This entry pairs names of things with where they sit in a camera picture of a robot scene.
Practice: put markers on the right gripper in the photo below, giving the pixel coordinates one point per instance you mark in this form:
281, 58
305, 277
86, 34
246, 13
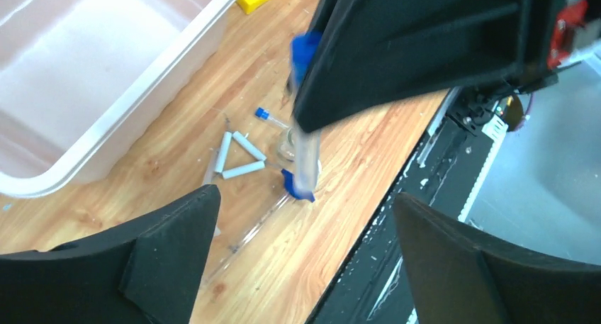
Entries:
557, 31

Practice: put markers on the pink plastic bin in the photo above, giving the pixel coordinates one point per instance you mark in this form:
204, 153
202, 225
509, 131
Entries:
82, 80

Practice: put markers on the graduated cylinder blue base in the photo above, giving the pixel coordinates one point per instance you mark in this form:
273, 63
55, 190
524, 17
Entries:
248, 202

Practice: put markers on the white clay triangle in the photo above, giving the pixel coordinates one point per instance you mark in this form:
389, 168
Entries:
246, 151

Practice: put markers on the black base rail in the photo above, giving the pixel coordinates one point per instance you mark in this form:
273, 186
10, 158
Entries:
445, 171

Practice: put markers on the small glass beaker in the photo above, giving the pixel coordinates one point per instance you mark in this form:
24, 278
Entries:
285, 147

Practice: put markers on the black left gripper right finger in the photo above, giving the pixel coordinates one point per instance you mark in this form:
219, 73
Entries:
459, 274

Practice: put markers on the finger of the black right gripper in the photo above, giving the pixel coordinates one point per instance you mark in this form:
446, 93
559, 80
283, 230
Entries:
374, 52

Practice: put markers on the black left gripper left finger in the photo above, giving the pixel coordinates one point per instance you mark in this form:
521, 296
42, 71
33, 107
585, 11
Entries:
145, 270

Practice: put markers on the blue capped tube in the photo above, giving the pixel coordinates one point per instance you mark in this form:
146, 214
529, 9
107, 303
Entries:
306, 136
265, 115

